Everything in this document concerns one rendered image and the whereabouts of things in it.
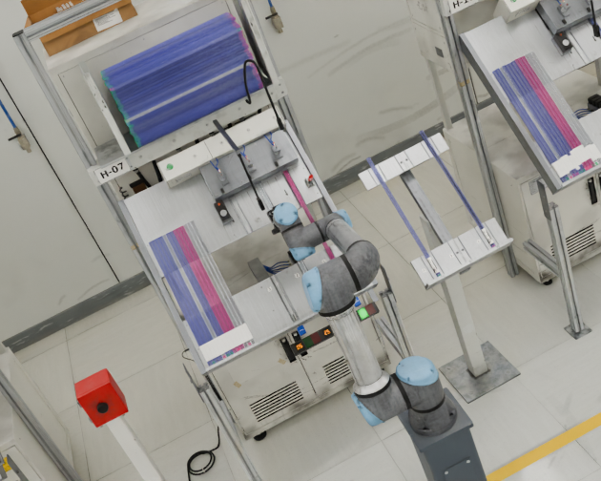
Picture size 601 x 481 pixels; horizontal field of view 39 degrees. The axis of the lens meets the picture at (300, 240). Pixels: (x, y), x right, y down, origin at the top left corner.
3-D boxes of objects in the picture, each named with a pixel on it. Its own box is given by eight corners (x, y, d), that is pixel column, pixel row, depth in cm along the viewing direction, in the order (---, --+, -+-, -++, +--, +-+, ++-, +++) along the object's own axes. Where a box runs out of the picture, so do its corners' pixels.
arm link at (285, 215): (281, 230, 271) (270, 206, 271) (279, 234, 282) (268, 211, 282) (303, 219, 271) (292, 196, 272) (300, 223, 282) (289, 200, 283)
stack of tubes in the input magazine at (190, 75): (265, 86, 304) (238, 17, 289) (137, 148, 298) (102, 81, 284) (256, 77, 314) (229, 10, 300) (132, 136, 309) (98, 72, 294)
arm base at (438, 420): (466, 421, 259) (458, 399, 253) (422, 444, 257) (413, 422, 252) (444, 391, 271) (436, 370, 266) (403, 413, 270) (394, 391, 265)
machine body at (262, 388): (395, 373, 365) (353, 263, 333) (251, 450, 358) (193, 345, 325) (341, 300, 420) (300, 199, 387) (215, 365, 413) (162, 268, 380)
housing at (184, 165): (287, 137, 323) (286, 122, 310) (172, 194, 318) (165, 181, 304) (278, 119, 325) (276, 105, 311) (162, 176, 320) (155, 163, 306)
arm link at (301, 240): (326, 246, 273) (312, 216, 273) (296, 261, 272) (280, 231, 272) (324, 248, 281) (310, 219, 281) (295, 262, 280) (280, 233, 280)
